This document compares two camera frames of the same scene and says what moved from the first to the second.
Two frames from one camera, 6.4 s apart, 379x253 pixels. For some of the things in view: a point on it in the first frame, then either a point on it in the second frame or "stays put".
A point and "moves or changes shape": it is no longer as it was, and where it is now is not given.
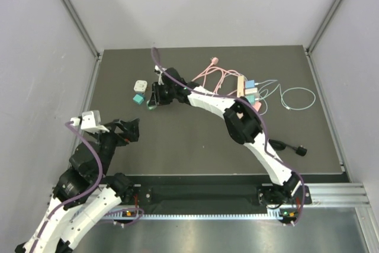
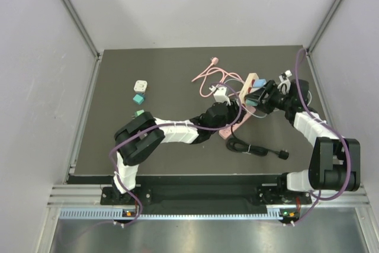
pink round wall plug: (215, 60) stays put
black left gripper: (130, 127) to (234, 109)
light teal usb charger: (251, 98) moves or changes shape
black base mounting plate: (213, 192) stays put
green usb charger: (152, 106) to (140, 112)
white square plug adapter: (140, 86) stays put
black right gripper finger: (152, 102) to (261, 96)
